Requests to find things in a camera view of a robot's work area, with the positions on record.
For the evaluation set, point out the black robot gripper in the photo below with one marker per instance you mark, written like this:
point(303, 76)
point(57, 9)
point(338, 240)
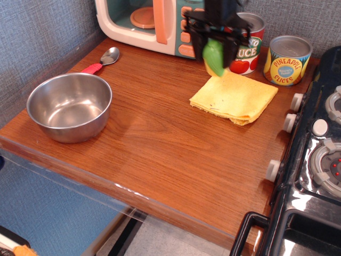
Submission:
point(231, 30)

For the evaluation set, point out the green yellow toy corn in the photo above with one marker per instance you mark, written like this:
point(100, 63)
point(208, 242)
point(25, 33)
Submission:
point(213, 58)

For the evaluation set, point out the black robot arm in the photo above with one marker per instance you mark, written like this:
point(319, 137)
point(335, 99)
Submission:
point(223, 6)

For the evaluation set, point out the yellow folded napkin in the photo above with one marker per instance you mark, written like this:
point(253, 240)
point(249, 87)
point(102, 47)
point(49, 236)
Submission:
point(240, 99)

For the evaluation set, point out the tomato sauce can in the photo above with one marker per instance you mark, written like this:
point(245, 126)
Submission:
point(247, 56)

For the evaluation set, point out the teal toy microwave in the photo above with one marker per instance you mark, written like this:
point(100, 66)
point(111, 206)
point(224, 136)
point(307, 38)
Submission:
point(152, 25)

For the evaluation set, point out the pineapple slices can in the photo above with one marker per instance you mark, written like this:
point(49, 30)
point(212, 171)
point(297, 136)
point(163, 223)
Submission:
point(287, 60)

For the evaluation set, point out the stainless steel bowl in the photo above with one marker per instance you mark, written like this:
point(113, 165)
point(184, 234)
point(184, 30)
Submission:
point(71, 108)

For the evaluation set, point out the black toy stove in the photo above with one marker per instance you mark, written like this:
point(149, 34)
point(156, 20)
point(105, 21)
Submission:
point(304, 217)

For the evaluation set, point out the orange plush object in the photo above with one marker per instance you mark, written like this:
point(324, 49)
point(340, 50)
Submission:
point(19, 251)

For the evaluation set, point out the red handled metal spoon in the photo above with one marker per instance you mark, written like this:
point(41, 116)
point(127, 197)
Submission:
point(109, 57)

